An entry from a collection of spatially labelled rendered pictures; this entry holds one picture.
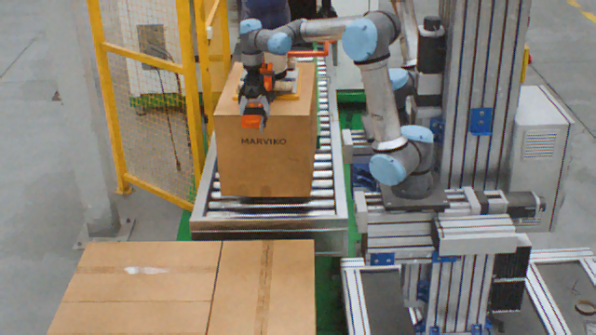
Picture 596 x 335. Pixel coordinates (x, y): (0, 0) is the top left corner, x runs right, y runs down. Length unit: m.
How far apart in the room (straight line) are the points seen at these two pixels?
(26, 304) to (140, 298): 1.13
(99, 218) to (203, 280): 1.35
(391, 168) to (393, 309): 1.13
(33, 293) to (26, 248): 0.43
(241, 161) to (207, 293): 0.59
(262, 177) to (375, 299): 0.78
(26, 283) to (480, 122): 2.54
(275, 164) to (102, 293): 0.88
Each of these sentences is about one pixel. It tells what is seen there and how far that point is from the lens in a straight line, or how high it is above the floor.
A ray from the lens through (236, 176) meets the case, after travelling 3.01.
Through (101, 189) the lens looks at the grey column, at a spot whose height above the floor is 0.35.
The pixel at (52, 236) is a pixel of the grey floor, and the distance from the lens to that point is 4.28.
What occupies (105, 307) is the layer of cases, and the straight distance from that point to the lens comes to 2.80.
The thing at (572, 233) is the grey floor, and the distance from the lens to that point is 4.23.
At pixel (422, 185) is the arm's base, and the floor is 1.09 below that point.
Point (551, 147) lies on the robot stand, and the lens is 2.60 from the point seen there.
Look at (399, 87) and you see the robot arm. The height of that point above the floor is 1.23.
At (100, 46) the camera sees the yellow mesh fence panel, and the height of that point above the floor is 0.99.
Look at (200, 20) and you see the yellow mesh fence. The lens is 3.98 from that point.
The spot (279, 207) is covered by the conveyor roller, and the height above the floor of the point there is 0.53.
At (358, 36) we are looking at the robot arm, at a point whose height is 1.63.
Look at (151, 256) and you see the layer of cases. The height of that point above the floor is 0.54.
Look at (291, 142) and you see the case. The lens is 2.90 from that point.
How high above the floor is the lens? 2.31
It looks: 30 degrees down
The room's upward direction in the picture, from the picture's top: 2 degrees counter-clockwise
